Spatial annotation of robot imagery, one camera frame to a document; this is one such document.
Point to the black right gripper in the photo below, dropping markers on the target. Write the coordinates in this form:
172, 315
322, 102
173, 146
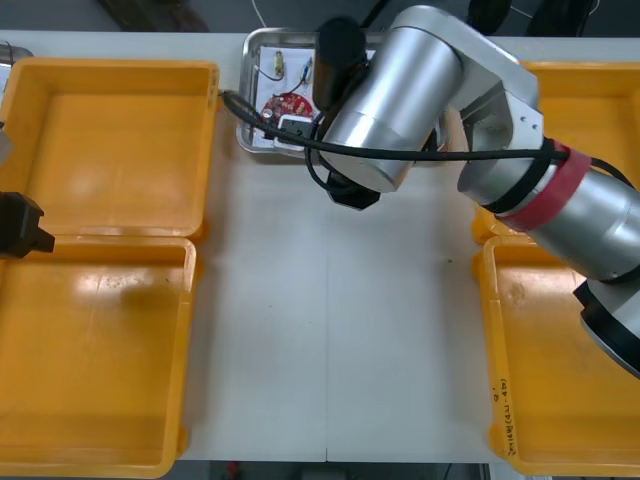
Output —
352, 196

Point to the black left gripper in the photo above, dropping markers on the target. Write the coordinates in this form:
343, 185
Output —
11, 225

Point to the small metal solenoid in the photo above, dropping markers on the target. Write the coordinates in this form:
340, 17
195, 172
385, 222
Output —
278, 61

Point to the steel tray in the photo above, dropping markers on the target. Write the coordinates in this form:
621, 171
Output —
250, 50

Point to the silver and black right arm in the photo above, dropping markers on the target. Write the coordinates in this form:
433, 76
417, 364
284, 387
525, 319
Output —
400, 100

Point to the round red circuit board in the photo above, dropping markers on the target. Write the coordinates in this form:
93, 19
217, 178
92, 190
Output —
290, 104

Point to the yellow-orange plastic bin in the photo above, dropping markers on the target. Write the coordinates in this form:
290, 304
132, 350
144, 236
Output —
125, 140
540, 375
590, 100
100, 350

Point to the white paper sheet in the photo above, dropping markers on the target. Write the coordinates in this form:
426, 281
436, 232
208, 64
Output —
295, 84

